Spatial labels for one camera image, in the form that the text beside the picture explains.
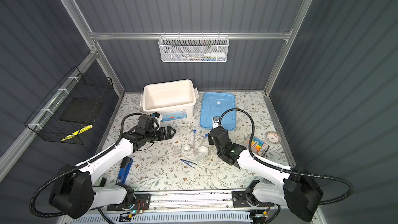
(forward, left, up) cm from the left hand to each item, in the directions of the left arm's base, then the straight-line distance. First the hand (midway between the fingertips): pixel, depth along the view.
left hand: (169, 132), depth 85 cm
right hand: (-2, -25, +3) cm, 25 cm away
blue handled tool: (-15, +23, -9) cm, 29 cm away
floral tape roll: (-1, -63, -11) cm, 64 cm away
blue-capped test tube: (-1, -13, -11) cm, 18 cm away
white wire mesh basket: (+70, -15, +11) cm, 73 cm away
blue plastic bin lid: (+27, -29, -10) cm, 41 cm away
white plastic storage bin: (+32, +1, -9) cm, 34 cm away
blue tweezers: (-13, -10, -12) cm, 20 cm away
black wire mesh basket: (+3, +45, +17) cm, 48 cm away
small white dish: (-5, -8, -11) cm, 14 cm away
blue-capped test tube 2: (-1, -21, -11) cm, 24 cm away
